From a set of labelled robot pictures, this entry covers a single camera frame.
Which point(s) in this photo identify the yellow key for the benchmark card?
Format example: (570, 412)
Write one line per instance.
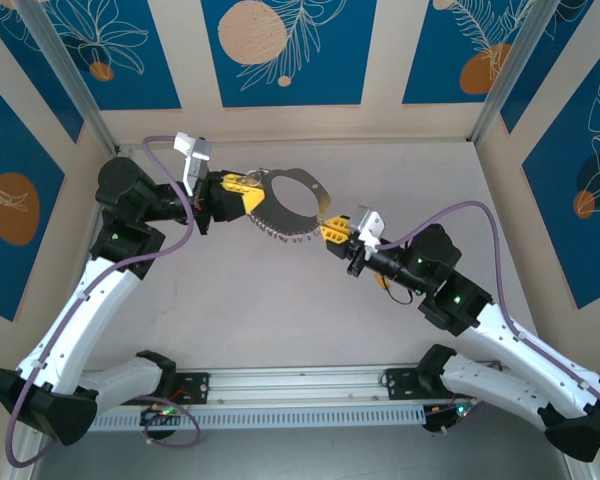
(384, 286)

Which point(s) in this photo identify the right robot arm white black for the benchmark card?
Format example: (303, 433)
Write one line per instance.
(525, 345)

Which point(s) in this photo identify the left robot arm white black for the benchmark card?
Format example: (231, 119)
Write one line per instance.
(80, 310)

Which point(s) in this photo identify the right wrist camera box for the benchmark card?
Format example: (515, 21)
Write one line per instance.
(366, 225)

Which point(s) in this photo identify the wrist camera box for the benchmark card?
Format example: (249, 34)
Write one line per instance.
(366, 225)
(197, 160)

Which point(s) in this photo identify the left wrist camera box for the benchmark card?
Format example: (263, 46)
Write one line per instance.
(197, 160)

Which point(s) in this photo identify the aluminium frame post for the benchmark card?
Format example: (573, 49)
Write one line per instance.
(65, 70)
(510, 70)

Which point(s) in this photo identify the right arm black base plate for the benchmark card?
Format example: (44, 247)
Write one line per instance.
(397, 382)

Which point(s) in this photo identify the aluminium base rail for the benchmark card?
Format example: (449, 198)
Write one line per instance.
(300, 385)

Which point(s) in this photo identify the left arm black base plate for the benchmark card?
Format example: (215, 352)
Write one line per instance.
(200, 387)

